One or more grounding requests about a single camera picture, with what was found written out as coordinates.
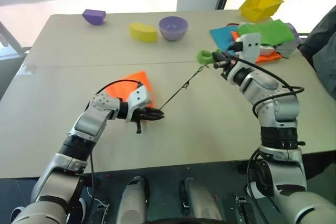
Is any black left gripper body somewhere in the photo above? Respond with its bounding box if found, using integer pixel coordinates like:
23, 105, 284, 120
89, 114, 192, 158
131, 106, 156, 135

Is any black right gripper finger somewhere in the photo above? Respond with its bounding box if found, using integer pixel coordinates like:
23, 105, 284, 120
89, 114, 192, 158
211, 51, 235, 63
213, 60, 233, 69

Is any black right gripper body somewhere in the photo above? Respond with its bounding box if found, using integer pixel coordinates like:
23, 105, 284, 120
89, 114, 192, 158
219, 58, 239, 80

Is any green fuzzy keychain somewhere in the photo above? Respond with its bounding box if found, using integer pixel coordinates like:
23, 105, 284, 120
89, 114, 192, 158
195, 48, 223, 67

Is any orange cloth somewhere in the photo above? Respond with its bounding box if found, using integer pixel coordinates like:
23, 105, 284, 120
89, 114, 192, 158
106, 65, 206, 111

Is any small white box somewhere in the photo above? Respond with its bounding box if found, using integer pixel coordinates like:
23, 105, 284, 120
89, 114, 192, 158
258, 44, 275, 57

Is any purple plastic bowl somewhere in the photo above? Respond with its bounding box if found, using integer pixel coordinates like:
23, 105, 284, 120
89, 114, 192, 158
158, 16, 189, 42

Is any yellow plastic bin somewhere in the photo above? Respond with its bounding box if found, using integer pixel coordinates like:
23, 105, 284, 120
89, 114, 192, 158
238, 0, 285, 23

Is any light purple box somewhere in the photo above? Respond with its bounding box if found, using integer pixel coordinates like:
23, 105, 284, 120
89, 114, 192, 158
275, 23, 303, 59

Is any yellow curved block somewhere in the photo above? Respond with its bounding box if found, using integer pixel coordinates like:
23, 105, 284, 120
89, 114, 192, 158
128, 22, 159, 43

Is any grey robot leg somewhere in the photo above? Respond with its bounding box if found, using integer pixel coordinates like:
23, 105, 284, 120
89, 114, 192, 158
116, 176, 150, 224
179, 177, 223, 221

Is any person in dark jacket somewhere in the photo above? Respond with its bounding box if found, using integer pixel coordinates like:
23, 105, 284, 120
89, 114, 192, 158
298, 5, 336, 97

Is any purple curved block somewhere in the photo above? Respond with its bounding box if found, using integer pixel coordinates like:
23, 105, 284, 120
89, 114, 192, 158
81, 8, 107, 26

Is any black clamp under table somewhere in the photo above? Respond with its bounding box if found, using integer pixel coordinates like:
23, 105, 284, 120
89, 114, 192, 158
235, 194, 253, 224

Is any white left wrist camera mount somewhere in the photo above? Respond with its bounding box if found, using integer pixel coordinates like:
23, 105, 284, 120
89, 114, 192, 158
125, 84, 153, 123

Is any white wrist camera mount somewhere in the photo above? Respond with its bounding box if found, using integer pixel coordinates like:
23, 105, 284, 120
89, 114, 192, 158
125, 84, 153, 123
234, 32, 262, 65

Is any blue cloth bag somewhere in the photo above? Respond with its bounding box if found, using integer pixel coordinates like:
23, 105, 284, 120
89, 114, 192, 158
209, 26, 239, 52

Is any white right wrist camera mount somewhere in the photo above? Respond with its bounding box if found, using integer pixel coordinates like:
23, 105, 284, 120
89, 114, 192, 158
234, 32, 262, 65

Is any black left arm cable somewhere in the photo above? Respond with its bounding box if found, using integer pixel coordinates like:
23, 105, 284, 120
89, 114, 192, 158
89, 79, 144, 196

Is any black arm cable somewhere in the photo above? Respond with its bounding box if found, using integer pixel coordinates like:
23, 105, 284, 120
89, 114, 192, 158
228, 42, 306, 199
89, 79, 144, 196

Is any green cloth bag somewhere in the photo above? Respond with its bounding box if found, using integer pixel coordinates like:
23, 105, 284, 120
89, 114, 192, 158
236, 19, 296, 46

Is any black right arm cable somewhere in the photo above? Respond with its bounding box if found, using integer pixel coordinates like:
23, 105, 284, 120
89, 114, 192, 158
228, 42, 306, 199

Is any white floor cable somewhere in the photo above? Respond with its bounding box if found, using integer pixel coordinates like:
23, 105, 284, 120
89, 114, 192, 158
86, 186, 111, 213

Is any black metal frame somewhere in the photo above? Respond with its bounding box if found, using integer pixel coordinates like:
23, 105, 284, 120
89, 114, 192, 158
0, 20, 32, 55

